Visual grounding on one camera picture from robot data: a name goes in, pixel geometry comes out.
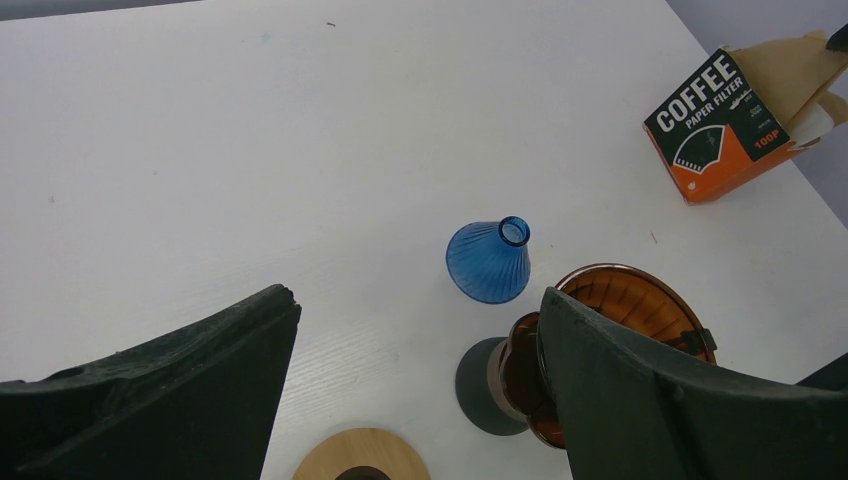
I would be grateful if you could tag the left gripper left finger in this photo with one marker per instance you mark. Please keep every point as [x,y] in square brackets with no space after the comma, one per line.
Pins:
[199,402]

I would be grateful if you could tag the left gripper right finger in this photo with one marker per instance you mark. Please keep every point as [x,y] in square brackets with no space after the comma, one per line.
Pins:
[634,408]

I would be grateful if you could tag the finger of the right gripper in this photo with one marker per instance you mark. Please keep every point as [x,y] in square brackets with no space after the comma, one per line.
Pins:
[838,42]

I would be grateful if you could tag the brown paper coffee filter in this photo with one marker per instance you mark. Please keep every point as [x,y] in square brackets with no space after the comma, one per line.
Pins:
[793,77]

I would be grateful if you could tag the amber plastic coffee dripper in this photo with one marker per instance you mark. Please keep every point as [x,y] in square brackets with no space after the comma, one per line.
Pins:
[624,294]

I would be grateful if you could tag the orange coffee filter box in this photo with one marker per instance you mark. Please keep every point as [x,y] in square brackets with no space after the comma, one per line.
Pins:
[715,133]

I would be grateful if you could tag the round wooden ring stand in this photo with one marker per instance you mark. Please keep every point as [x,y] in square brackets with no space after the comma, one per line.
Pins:
[362,453]

